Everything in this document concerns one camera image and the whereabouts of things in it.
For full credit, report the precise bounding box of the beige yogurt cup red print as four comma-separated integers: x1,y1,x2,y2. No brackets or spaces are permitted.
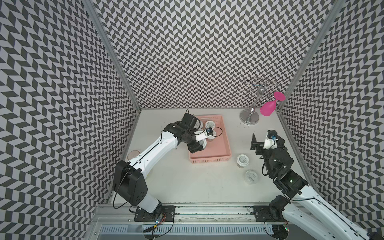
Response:
205,120,216,129

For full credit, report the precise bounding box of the clear lid yogurt cup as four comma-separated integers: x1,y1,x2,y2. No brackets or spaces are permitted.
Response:
245,170,259,185

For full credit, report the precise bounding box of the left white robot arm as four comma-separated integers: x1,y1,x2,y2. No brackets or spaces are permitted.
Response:
113,112,208,214

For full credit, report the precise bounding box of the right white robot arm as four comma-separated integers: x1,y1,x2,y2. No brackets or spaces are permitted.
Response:
250,130,384,240

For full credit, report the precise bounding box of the pink perforated plastic basket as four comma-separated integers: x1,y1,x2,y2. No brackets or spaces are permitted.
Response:
189,115,232,164

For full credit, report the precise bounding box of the chrome glass holder stand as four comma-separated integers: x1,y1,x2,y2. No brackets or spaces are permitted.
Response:
239,77,276,126

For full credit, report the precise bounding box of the magenta plastic wine glass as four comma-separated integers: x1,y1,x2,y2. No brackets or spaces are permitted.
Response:
260,92,286,117

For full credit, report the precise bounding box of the pink translucent cup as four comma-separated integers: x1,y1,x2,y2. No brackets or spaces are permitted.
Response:
126,150,140,161

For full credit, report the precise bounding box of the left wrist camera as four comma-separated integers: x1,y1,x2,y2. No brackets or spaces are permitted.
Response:
194,128,214,142

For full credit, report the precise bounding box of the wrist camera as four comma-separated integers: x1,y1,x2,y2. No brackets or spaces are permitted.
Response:
194,128,214,142
263,130,278,150

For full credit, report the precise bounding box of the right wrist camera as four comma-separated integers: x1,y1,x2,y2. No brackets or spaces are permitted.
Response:
263,130,278,150

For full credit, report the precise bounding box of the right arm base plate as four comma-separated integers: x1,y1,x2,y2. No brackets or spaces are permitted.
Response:
250,205,279,222

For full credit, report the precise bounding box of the black cable under rail right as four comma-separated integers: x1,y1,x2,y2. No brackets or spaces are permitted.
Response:
263,218,290,240

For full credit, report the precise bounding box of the black cable under rail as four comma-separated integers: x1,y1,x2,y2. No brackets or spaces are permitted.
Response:
263,218,290,240
142,209,175,240

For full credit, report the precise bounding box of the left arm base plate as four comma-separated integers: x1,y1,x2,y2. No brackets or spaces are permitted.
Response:
134,205,176,223

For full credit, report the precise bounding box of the black cable under rail left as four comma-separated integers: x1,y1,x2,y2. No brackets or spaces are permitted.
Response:
142,209,175,240

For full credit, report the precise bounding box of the aluminium front rail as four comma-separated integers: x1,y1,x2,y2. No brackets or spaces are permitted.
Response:
84,203,292,240

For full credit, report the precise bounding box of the aluminium corner post right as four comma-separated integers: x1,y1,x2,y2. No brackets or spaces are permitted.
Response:
278,0,346,113

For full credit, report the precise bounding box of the aluminium corner post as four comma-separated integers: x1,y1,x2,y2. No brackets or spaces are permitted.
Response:
278,0,346,113
82,0,141,112

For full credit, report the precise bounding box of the aluminium corner post left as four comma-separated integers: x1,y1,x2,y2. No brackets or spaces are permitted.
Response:
82,0,141,112

